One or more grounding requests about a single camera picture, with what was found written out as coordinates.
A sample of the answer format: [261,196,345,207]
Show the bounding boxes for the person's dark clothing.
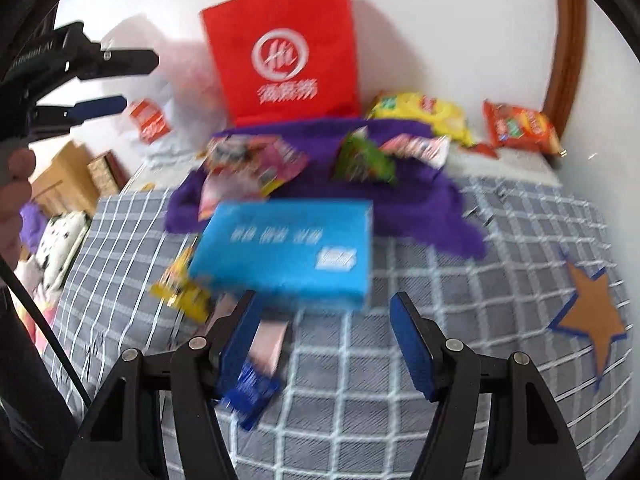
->
[0,280,76,480]

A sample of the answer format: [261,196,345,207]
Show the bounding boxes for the wooden cabinet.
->
[30,140,98,216]

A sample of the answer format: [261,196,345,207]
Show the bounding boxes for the small yellow snack packet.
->
[150,247,213,323]

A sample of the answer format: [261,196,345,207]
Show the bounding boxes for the dark print snack packet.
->
[204,135,266,181]

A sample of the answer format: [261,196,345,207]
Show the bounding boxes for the green candy packet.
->
[332,129,398,185]

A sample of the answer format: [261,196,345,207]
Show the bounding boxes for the person's left hand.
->
[0,149,37,261]

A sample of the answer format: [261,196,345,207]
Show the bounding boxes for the yellow chip bag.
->
[367,91,473,148]

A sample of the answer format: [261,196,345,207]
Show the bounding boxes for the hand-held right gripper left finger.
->
[60,289,262,480]

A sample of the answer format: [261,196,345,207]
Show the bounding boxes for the purple plush toy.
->
[20,202,48,256]

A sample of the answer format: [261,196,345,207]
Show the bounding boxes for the pink white striped packet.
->
[378,134,451,170]

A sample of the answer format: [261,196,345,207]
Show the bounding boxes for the purple towel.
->
[165,117,488,261]

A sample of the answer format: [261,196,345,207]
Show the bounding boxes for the red paper bag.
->
[200,0,362,128]

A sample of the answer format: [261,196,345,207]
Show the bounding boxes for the white dotted plush pillow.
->
[32,210,91,291]

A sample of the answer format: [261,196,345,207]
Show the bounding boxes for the pale pink snack packet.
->
[247,317,291,376]

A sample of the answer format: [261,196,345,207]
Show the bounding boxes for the pink peach print snack packet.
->
[198,175,238,222]

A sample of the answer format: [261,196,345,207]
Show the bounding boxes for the magenta snack packet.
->
[250,137,310,196]

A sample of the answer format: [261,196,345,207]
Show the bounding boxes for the wooden door frame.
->
[542,0,588,141]

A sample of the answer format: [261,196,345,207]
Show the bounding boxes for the small blue snack packet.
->
[218,360,281,431]

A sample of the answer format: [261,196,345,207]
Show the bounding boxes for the pink cloth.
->
[15,255,63,323]

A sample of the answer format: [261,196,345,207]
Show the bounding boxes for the red chip bag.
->
[482,100,566,157]

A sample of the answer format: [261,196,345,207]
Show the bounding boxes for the white plastic bag red label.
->
[100,10,236,161]

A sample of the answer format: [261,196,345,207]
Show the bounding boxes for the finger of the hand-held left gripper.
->
[72,49,161,84]
[30,95,129,136]

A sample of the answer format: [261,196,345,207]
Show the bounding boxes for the blue box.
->
[189,199,375,311]

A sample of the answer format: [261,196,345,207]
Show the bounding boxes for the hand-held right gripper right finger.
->
[390,291,586,480]

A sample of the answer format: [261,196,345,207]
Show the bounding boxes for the black cable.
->
[0,255,93,408]

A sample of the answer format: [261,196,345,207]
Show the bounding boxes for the brown patterned box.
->
[87,151,132,196]

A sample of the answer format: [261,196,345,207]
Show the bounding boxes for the grey checked bedsheet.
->
[42,155,636,480]

